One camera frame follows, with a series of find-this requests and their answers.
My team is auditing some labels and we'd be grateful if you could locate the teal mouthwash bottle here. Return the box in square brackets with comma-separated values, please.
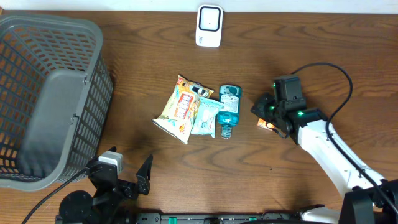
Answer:
[217, 85, 243, 139]

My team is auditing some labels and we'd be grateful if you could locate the orange wiper sheet bag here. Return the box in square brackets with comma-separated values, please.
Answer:
[152, 75, 214, 144]

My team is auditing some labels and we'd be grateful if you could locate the teal package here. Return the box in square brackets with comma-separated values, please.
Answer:
[191, 97, 224, 138]

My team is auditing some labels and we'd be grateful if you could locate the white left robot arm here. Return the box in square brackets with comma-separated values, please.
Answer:
[55, 147, 153, 223]

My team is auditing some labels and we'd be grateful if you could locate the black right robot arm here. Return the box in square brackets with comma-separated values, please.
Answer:
[251, 93, 397, 223]

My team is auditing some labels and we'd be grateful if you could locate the white black barcode scanner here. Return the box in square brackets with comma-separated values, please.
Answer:
[195, 4, 224, 48]

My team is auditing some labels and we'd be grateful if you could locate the grey plastic basket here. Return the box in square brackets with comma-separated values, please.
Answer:
[1, 14, 113, 191]

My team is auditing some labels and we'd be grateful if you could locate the black left camera cable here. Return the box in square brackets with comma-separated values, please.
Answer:
[21, 167, 90, 224]

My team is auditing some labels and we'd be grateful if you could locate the black camera cable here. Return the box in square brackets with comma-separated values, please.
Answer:
[290, 62, 398, 215]
[21, 167, 90, 224]

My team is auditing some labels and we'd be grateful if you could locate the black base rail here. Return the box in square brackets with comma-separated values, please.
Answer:
[133, 212, 299, 224]

